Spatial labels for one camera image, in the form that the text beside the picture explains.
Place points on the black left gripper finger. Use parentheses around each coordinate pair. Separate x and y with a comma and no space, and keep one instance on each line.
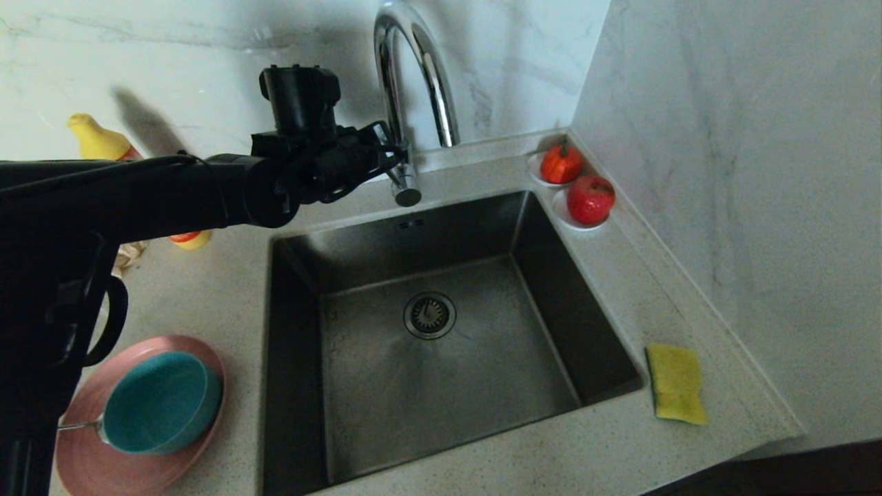
(384,160)
(374,135)

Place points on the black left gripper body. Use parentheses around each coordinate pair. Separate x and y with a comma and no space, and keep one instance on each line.
(324,165)

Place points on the chrome gooseneck faucet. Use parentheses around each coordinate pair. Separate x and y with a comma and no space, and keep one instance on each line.
(397,69)

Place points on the yellow capped dish soap bottle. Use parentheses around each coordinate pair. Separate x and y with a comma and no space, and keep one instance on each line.
(96,141)

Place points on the yellow green sponge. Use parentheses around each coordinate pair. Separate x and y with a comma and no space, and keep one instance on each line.
(677,383)

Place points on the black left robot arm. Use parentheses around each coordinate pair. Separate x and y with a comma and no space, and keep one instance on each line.
(138,193)

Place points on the stainless steel sink basin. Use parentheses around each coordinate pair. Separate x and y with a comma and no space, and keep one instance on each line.
(448,393)

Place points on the round metal drain strainer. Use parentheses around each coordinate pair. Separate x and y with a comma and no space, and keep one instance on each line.
(428,315)

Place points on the red apple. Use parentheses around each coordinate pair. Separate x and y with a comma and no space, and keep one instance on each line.
(590,199)

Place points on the crumpled beige tissue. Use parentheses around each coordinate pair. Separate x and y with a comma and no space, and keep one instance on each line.
(131,253)

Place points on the teal bowl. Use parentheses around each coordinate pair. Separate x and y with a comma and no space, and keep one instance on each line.
(162,405)

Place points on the metal spoon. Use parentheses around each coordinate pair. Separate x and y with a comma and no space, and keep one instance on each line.
(83,426)

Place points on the pink plate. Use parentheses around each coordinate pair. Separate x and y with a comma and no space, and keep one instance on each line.
(86,468)

